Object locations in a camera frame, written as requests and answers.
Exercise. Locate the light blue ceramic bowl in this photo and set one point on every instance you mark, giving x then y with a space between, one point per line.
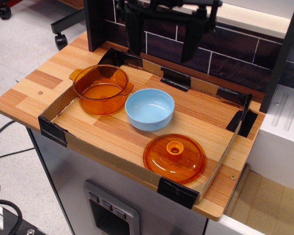
149 109

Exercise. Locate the orange transparent glass pot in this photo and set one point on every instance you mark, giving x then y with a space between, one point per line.
101 89

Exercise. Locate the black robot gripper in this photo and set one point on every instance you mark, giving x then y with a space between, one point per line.
199 16

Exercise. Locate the black rolling chair base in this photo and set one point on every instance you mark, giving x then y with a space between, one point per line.
64 23

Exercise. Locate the grey appliance control panel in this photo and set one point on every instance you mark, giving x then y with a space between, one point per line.
110 215

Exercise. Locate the orange transparent pot lid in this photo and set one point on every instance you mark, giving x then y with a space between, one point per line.
176 157

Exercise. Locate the cardboard fence with black tape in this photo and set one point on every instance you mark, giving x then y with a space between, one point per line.
224 123

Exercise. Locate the black metal shelf post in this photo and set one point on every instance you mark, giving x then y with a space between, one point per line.
278 68

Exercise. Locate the white cabinet with grooves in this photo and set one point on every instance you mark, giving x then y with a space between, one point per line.
272 155

